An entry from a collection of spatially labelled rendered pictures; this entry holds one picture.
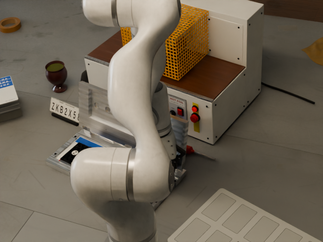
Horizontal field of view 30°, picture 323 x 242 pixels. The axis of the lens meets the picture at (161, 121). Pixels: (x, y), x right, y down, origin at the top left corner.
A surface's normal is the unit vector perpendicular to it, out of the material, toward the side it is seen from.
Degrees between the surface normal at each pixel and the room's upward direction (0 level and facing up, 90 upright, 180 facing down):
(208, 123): 90
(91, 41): 0
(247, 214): 0
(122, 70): 45
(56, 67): 0
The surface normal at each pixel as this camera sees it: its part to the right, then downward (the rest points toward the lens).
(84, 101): -0.57, 0.37
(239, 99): 0.82, 0.32
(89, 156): -0.17, -0.66
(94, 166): -0.16, -0.35
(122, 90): -0.25, -0.07
